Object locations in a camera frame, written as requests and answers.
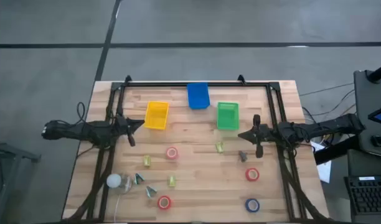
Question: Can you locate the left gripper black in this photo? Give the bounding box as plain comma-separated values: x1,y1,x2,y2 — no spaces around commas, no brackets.
115,113,146,147

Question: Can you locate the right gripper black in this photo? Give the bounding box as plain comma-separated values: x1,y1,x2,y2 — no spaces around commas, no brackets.
237,114,276,159

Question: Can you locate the red tape roll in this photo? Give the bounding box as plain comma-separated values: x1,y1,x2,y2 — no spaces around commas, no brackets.
157,195,172,210
245,167,260,182

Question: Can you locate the pink tape roll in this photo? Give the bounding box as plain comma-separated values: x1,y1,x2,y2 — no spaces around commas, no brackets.
165,146,179,161

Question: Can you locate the blue tape roll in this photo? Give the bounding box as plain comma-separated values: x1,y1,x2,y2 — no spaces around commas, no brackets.
245,198,260,213

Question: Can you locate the yellow plastic basket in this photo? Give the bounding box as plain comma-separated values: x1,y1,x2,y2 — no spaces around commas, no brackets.
144,100,170,131

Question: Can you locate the green plastic basket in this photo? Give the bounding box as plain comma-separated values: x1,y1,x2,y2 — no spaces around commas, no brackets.
216,101,240,131

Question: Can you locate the white ball lamp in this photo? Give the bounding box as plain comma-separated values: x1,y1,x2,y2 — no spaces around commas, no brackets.
106,174,122,189

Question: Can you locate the clear round disc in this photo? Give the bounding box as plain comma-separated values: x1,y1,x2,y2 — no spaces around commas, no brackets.
117,173,134,195

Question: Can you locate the blue plastic basket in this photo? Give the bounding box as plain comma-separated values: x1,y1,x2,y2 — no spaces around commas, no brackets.
186,82,211,110

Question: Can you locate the white paper sheet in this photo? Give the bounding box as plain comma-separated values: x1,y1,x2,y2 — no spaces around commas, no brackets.
310,141,332,184

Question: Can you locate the black desk beam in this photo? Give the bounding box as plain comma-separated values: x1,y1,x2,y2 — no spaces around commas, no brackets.
313,133,361,166

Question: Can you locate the grey desk top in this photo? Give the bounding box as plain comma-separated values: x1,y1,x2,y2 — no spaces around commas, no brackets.
353,70,381,159

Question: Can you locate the grey metal stand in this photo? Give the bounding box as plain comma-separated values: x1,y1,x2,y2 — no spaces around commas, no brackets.
0,124,42,224

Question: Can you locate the black keyboard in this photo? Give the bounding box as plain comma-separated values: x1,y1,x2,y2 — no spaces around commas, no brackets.
344,175,381,215

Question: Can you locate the black pole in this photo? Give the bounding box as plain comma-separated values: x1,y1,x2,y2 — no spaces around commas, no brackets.
366,60,381,84

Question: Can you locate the black metal table frame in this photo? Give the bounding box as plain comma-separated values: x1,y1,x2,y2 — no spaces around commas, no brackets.
64,74,331,223

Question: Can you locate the white cable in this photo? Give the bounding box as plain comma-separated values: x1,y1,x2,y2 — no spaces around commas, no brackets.
113,193,121,223

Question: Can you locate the black floor cable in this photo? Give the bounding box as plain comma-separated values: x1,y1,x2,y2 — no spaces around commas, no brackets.
298,82,355,97

